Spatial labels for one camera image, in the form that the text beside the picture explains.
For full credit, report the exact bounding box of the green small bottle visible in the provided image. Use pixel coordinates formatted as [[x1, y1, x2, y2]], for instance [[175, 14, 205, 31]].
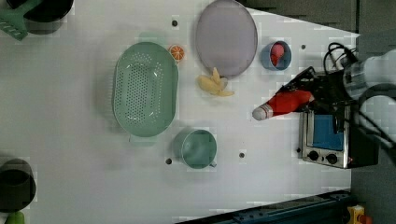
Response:
[[5, 211, 25, 224]]

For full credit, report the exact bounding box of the black cylinder cup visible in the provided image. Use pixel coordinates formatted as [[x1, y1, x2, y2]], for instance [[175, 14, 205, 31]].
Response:
[[24, 0, 74, 35], [0, 159, 36, 213]]

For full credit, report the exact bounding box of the blue small bowl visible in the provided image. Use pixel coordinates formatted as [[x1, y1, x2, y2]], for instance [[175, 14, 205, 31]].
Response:
[[261, 41, 291, 71]]

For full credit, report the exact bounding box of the green mug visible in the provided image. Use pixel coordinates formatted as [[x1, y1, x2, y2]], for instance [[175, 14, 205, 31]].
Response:
[[172, 128, 218, 169]]

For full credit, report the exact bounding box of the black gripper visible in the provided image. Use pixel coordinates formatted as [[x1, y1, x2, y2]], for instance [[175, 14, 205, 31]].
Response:
[[278, 66, 352, 116]]

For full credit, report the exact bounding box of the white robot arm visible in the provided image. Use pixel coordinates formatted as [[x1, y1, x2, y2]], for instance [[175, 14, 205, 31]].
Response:
[[279, 49, 395, 157]]

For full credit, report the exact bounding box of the red ketchup bottle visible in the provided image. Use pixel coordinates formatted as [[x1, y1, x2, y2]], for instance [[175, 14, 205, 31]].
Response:
[[252, 90, 314, 120]]

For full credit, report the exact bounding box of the grey oval plate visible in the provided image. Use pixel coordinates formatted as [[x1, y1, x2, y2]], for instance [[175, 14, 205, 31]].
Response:
[[195, 0, 258, 77]]

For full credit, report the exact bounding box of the peeled toy banana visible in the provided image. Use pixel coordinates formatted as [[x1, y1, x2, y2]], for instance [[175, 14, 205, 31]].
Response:
[[196, 67, 234, 97]]

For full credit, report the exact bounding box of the orange slice toy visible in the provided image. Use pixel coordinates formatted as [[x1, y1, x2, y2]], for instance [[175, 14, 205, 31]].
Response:
[[168, 45, 185, 63]]

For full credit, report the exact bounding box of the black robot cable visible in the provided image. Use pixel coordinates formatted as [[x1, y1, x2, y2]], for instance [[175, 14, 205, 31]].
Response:
[[322, 42, 359, 75]]

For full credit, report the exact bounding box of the black cylinder cup lower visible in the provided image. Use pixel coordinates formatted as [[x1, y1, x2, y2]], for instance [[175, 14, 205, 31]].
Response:
[[0, 159, 36, 213]]

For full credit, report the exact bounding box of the black cylinder cup upper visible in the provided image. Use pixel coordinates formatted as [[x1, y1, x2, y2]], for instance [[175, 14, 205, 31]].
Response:
[[24, 0, 74, 35]]

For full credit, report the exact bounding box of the green plastic spatula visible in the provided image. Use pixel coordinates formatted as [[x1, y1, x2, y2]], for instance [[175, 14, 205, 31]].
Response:
[[0, 0, 42, 41]]

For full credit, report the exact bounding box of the red toy strawberry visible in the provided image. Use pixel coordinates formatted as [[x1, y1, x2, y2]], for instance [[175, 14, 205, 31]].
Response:
[[270, 43, 285, 66]]

